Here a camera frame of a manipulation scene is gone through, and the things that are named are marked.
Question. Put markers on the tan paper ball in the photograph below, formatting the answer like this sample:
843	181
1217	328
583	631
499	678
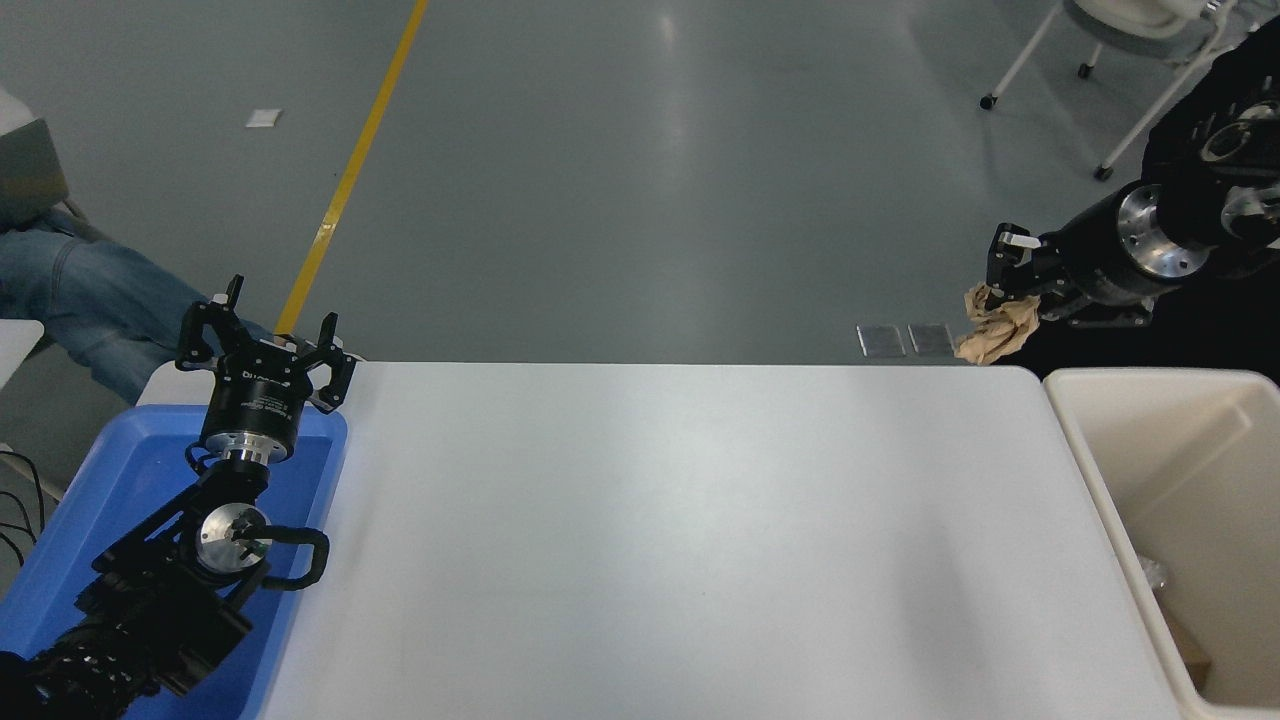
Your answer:
1000	335

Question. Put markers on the seated person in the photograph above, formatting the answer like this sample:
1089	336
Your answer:
80	290

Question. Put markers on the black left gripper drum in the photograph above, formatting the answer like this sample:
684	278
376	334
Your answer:
255	400

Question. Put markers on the white side table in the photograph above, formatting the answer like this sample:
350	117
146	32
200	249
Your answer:
18	345

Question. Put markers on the crumpled clear plastic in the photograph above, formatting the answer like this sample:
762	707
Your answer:
1152	577

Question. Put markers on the grey box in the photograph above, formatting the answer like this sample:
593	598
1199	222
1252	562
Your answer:
28	170

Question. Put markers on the white wheeled chair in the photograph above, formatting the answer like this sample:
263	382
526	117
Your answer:
1025	53

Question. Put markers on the brown cardboard piece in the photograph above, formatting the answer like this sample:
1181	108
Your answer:
1188	655

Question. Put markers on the blue plastic tray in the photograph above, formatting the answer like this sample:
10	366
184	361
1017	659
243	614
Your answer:
110	480

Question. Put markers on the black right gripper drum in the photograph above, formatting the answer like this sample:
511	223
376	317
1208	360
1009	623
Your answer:
1090	260

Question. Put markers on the large pale plastic bin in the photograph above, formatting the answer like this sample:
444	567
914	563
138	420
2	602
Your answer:
1100	440

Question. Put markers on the square metal floor plate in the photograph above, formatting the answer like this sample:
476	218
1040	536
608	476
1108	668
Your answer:
881	340
931	339

